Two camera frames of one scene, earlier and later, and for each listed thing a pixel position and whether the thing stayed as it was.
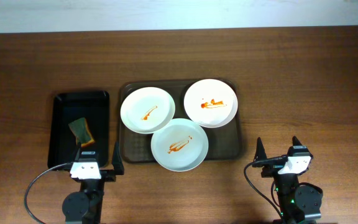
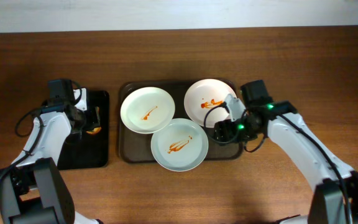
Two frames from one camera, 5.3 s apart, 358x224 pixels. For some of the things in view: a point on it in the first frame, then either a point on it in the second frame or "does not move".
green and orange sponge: [81, 130] -> [97, 128]
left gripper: [107, 177] -> [92, 121]
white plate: [144, 110] does not move
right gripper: [270, 168] -> [221, 131]
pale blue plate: [181, 146] does not move
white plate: [211, 102] does not move
